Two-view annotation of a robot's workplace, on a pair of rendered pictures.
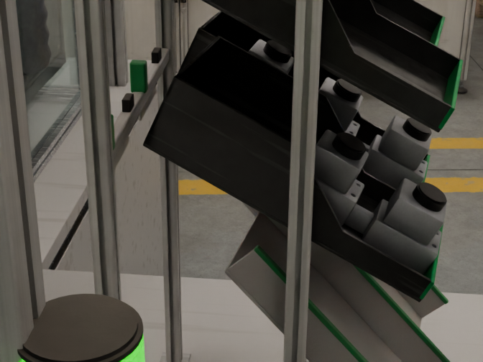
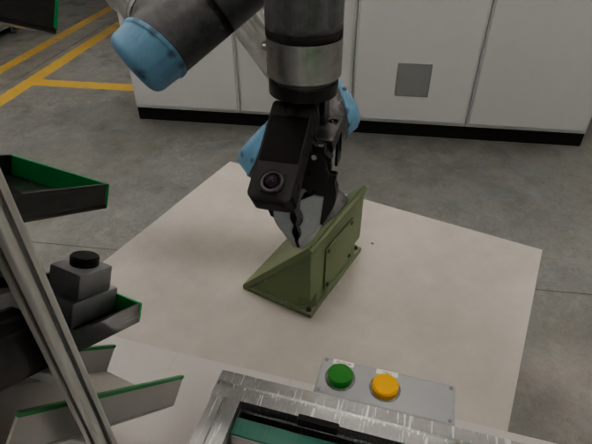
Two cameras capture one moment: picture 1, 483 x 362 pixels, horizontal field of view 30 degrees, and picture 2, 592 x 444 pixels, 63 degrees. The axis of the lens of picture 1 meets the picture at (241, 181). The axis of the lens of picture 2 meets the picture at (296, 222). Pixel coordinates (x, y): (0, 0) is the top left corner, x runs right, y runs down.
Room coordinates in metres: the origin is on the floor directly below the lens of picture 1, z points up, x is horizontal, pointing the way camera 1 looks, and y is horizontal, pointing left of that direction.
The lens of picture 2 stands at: (0.42, 0.18, 1.61)
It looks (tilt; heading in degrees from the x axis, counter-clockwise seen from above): 37 degrees down; 280
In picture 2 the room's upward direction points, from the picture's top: straight up
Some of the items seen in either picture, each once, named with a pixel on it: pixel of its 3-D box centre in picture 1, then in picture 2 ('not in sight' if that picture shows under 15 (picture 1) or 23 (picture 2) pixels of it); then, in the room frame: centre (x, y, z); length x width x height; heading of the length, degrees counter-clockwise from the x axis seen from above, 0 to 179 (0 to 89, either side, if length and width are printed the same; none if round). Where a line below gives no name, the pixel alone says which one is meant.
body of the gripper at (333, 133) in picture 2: not in sight; (305, 129); (0.50, -0.30, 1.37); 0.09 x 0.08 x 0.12; 85
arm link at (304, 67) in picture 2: not in sight; (300, 58); (0.50, -0.30, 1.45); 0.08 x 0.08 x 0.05
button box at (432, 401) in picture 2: not in sight; (382, 399); (0.37, -0.28, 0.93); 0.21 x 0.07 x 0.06; 175
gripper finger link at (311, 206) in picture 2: not in sight; (314, 210); (0.49, -0.30, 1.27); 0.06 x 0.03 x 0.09; 85
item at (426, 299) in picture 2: not in sight; (309, 283); (0.54, -0.60, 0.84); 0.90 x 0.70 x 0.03; 163
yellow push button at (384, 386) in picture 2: not in sight; (384, 388); (0.37, -0.28, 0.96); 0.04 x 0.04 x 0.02
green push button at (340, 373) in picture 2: not in sight; (340, 377); (0.44, -0.28, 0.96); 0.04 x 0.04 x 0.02
